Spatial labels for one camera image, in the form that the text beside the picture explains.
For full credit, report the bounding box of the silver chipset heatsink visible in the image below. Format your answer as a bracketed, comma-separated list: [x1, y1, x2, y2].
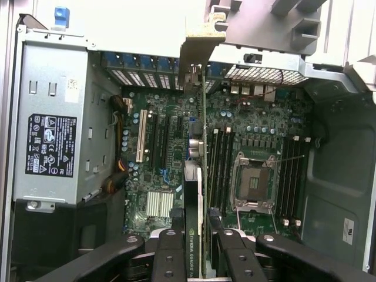
[146, 191, 174, 219]

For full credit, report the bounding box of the metal socket cover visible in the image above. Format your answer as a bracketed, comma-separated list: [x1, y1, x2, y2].
[234, 202, 276, 233]

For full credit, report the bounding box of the CPU socket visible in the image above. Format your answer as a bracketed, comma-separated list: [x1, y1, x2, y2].
[230, 151, 280, 209]

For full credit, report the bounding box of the black RAM slot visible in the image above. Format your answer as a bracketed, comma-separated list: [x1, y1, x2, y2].
[292, 137, 301, 226]
[222, 129, 230, 215]
[208, 128, 218, 209]
[298, 137, 310, 227]
[285, 137, 294, 226]
[228, 130, 236, 206]
[278, 137, 287, 226]
[216, 129, 223, 214]

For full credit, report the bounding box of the thin metal locking lever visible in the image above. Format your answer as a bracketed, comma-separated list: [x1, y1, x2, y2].
[277, 155, 306, 163]

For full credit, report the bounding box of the long black expansion slot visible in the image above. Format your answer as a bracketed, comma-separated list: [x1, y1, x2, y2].
[150, 113, 159, 169]
[162, 113, 172, 169]

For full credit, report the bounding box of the white PCI expansion slot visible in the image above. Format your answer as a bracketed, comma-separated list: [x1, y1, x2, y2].
[135, 109, 148, 165]

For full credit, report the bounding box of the open grey PC case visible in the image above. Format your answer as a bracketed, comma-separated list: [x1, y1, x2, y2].
[0, 0, 376, 282]

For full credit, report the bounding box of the green motherboard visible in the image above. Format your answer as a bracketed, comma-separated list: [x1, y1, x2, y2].
[120, 85, 314, 236]

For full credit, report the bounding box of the grey power supply unit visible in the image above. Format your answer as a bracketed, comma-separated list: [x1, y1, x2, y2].
[13, 29, 121, 212]

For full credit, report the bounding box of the blue release latch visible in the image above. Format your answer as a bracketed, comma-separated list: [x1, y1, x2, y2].
[53, 7, 71, 29]

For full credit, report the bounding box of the braided power wire bundle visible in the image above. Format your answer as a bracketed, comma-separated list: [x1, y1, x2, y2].
[101, 93, 130, 194]

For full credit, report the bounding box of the red black twisted wire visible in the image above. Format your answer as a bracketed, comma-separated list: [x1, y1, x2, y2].
[234, 69, 285, 103]

